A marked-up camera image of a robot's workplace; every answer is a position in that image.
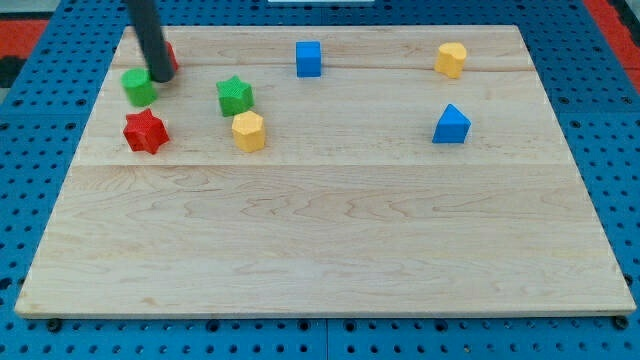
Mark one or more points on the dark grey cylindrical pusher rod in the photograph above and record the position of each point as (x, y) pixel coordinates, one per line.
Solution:
(147, 26)

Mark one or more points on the green cylinder block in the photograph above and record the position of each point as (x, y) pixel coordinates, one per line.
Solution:
(138, 87)

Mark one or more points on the red cylinder block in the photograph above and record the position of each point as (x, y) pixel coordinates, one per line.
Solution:
(172, 56)

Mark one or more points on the red star block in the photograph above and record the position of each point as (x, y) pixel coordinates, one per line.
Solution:
(145, 132)

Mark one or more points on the green star block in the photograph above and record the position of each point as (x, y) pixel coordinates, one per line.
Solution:
(235, 96)

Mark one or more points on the yellow hexagon block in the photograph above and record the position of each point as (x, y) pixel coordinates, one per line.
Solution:
(249, 131)

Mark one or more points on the blue cube block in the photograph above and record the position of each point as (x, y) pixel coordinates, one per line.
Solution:
(308, 59)

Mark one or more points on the light wooden board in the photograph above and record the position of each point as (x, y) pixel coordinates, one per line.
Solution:
(349, 211)

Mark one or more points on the yellow heart block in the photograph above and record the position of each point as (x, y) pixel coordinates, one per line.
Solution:
(450, 59)

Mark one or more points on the blue triangle block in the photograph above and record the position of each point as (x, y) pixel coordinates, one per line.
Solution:
(452, 127)

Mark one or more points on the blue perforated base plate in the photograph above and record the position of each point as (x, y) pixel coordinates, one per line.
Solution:
(43, 116)

